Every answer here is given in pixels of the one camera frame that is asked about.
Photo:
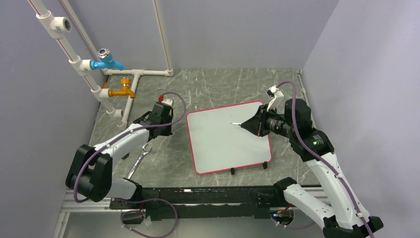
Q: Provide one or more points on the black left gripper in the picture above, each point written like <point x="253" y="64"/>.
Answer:
<point x="168" y="132"/>

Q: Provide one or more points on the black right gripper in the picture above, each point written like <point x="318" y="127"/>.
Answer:
<point x="256" y="124"/>

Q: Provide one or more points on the pink framed whiteboard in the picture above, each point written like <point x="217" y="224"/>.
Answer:
<point x="218" y="146"/>

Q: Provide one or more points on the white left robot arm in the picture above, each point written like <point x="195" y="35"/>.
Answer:
<point x="91" y="171"/>

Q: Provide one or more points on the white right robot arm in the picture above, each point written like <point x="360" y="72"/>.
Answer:
<point x="344" y="216"/>

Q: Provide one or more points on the silver combination wrench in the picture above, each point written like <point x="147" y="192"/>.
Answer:
<point x="146" y="149"/>

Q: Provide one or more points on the orange brass faucet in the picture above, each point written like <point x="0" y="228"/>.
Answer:
<point x="125" y="89"/>

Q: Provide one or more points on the blue plastic faucet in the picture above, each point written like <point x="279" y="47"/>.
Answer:
<point x="106" y="61"/>

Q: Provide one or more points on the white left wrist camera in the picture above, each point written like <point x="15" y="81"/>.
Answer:
<point x="164" y="100"/>

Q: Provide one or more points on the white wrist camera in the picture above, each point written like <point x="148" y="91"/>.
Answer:
<point x="276" y="97"/>
<point x="164" y="100"/>

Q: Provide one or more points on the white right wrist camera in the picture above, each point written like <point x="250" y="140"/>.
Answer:
<point x="276" y="97"/>

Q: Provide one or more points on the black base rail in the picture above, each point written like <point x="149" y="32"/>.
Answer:
<point x="259" y="202"/>

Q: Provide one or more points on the white PVC pipe frame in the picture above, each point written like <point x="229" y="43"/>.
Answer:
<point x="117" y="103"/>

